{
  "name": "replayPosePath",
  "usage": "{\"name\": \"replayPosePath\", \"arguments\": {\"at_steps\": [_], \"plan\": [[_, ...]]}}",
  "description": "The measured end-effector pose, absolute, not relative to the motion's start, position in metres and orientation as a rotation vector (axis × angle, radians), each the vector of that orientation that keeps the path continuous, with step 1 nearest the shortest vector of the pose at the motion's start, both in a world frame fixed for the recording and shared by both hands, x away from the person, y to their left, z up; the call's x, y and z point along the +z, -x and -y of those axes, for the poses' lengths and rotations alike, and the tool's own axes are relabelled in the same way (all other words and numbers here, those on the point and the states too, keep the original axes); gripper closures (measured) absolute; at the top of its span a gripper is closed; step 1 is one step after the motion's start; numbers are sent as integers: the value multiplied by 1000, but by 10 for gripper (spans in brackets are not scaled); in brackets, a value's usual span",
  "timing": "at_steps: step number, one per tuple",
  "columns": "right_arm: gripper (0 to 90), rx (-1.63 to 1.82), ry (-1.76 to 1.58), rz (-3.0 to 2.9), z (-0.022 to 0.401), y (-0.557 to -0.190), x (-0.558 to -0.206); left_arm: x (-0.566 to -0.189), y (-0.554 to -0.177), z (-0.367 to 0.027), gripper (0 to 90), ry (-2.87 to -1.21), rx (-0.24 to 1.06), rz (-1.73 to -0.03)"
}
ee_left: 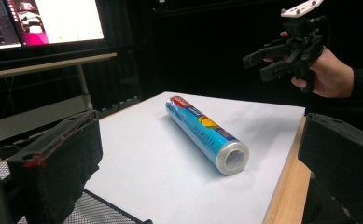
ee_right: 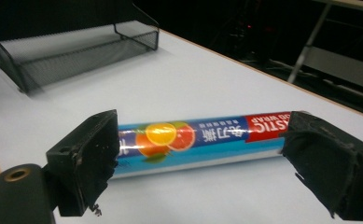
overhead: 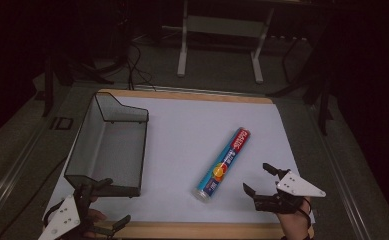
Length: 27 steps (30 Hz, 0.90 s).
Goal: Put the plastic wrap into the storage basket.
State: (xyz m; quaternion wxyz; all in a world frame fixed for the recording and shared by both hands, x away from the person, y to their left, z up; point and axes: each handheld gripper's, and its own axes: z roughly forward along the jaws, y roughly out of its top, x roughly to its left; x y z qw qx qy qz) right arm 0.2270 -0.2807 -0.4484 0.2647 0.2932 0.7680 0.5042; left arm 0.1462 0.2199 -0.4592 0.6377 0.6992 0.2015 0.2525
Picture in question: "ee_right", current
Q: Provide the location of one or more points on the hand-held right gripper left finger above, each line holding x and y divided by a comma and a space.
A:
86, 158

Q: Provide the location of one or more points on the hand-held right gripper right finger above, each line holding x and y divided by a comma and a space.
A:
325, 161

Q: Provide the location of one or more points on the plastic wrap roll box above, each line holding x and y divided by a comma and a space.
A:
207, 144

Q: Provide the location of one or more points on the black mesh desk tray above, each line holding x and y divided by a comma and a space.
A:
76, 56

